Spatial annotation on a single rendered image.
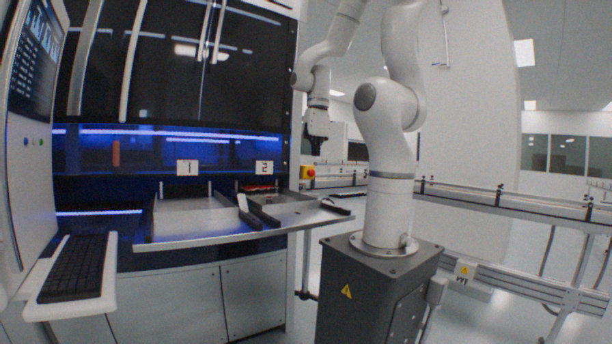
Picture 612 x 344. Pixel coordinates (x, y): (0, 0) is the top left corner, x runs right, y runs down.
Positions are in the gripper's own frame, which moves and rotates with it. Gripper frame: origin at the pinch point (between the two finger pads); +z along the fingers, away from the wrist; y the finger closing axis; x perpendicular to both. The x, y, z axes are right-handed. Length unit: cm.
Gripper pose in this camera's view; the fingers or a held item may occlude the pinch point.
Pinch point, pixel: (315, 150)
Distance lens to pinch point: 82.0
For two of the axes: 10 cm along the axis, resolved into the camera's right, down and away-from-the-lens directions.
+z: -0.5, 10.0, 0.8
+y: -8.1, 0.1, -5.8
